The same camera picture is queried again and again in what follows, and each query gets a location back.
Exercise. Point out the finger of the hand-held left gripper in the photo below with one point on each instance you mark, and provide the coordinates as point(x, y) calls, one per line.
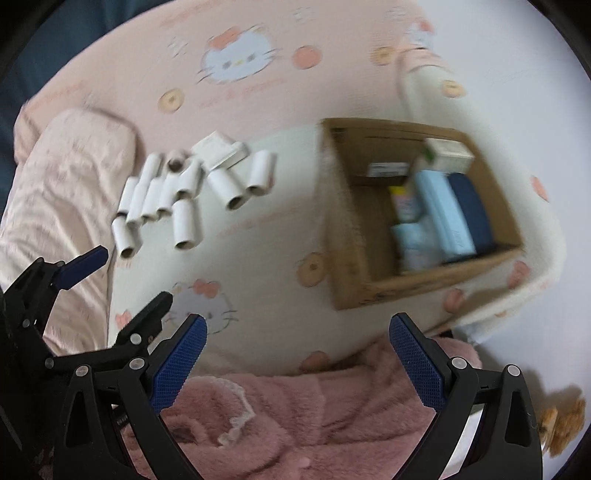
point(147, 318)
point(83, 266)

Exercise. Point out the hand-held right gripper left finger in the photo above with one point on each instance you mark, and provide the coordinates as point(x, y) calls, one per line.
point(180, 360)

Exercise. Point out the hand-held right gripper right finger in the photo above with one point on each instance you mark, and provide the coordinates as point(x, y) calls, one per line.
point(418, 364)

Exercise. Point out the pile of white cardboard tubes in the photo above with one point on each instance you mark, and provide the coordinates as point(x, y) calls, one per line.
point(187, 221)

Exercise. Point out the brown cardboard box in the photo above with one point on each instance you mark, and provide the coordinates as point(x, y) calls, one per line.
point(355, 277)

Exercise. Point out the white paper notepad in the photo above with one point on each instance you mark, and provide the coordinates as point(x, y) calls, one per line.
point(217, 150)

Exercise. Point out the pink pillow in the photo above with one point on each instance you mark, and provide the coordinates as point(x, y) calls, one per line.
point(60, 194)

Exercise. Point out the light blue packet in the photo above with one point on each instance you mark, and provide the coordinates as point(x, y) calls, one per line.
point(411, 244)

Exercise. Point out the pink fluffy blanket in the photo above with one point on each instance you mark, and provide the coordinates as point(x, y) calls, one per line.
point(300, 415)

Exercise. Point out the cat print blanket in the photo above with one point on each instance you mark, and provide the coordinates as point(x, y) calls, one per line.
point(277, 258)

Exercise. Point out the light blue flat box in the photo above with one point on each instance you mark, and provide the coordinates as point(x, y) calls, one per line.
point(443, 217)

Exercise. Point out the navy blue case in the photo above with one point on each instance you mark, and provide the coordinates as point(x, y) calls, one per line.
point(473, 217)

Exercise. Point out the brown fuzzy object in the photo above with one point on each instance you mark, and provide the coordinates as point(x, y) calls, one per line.
point(565, 420)

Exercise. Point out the small colourful bottle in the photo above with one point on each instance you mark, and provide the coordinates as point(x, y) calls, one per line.
point(401, 203)

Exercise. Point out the white green carton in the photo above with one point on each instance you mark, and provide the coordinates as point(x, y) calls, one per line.
point(450, 154)

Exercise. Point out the dark blue cloth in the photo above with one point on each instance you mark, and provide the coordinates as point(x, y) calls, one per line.
point(46, 50)

